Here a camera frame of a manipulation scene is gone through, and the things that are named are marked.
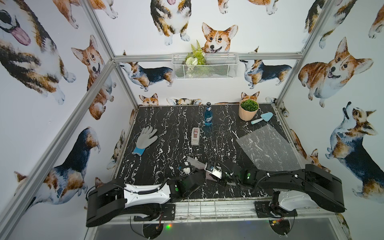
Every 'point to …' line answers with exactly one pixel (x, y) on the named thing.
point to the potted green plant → (248, 109)
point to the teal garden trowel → (265, 117)
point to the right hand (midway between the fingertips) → (211, 172)
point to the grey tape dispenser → (195, 136)
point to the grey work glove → (144, 140)
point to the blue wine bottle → (208, 115)
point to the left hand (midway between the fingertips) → (210, 169)
